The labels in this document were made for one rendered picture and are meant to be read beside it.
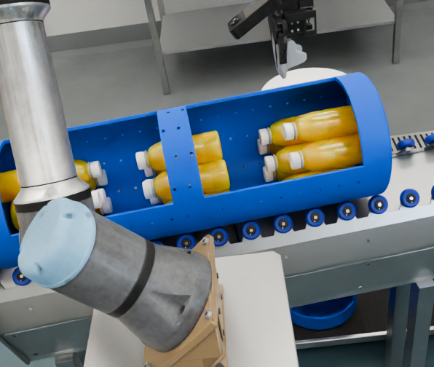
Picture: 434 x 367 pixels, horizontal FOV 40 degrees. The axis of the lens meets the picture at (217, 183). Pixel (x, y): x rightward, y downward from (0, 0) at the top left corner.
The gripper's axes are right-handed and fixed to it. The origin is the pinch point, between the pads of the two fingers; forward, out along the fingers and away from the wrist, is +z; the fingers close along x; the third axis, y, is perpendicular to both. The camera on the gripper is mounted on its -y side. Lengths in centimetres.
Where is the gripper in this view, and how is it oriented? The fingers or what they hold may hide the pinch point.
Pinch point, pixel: (279, 73)
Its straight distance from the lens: 126.4
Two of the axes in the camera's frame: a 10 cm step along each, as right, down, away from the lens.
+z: 1.3, 7.7, 6.2
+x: -1.5, -6.0, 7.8
